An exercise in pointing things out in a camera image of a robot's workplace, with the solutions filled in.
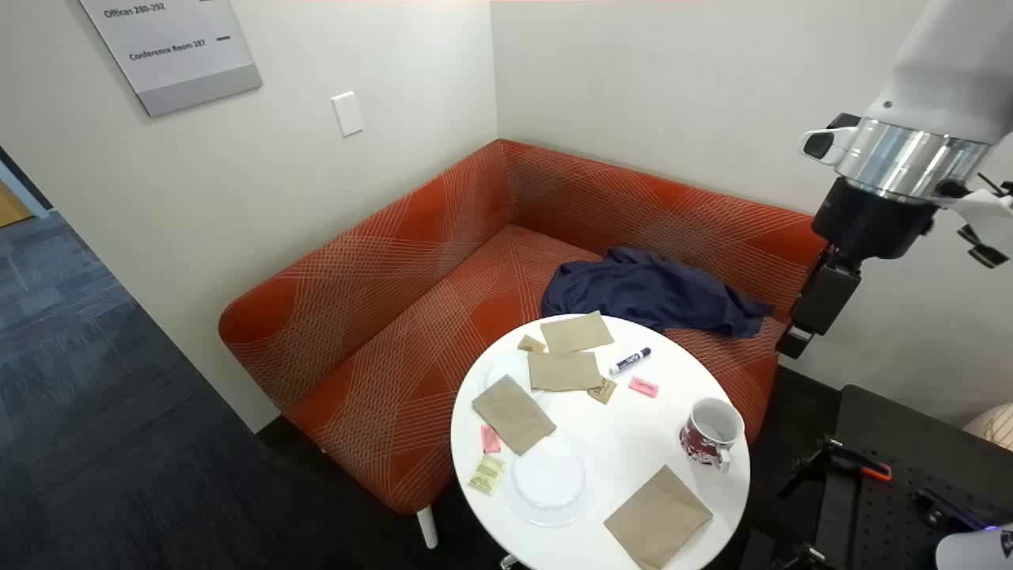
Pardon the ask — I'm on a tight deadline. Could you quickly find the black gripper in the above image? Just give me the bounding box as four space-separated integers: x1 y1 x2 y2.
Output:
779 177 932 359

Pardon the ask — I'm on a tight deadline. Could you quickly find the purple Expo marker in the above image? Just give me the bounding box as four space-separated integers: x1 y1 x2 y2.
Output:
606 346 652 377

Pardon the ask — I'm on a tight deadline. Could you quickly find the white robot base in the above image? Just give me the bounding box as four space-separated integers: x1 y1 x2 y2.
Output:
932 526 1013 570

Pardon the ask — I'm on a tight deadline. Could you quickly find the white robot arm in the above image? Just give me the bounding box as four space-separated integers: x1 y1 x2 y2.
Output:
779 0 1013 359

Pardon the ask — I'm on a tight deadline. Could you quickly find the navy blue cloth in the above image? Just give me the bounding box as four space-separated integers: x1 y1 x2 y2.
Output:
542 247 772 339

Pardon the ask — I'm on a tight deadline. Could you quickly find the red and white mug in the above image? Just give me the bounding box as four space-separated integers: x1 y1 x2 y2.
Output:
679 399 742 470

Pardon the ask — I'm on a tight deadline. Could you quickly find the pink sweetener packet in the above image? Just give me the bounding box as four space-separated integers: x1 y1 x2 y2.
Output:
629 380 657 399

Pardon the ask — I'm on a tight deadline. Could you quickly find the brown napkin far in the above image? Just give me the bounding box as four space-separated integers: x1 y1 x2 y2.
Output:
542 313 615 354

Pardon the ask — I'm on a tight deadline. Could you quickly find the small brown packet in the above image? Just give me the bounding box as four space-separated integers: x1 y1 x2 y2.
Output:
584 380 616 407
518 336 548 353

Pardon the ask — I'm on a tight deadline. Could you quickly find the brown napkin centre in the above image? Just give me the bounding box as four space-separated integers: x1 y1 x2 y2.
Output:
528 353 602 394

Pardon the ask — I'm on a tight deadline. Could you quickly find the small brown packet far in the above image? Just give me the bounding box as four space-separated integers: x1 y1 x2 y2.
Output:
518 336 548 353

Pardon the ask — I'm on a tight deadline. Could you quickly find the round white table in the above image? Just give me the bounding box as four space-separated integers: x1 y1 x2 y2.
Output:
449 316 750 570

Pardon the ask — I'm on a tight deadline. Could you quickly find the brown napkin near mug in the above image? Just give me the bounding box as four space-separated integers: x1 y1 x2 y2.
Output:
605 470 712 570

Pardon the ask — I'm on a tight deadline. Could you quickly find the brown napkin left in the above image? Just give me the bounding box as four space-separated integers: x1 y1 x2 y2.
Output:
472 377 558 455

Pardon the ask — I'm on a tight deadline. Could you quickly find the clear plastic lid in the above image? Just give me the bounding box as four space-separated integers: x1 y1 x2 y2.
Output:
512 446 584 510

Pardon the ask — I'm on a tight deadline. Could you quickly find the red sweetener packet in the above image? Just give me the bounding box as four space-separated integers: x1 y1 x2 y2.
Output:
480 425 501 453

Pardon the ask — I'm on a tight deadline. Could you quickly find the yellow sweetener packet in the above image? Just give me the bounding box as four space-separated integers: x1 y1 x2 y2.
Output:
467 455 503 493

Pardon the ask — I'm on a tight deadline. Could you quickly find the orange corner sofa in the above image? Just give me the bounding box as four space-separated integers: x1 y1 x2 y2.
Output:
218 139 822 518

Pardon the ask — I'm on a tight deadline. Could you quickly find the black clamp orange handle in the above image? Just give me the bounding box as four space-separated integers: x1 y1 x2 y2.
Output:
779 437 893 499

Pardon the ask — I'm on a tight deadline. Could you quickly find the grey wall sign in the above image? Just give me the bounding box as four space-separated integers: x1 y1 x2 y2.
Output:
74 0 262 119

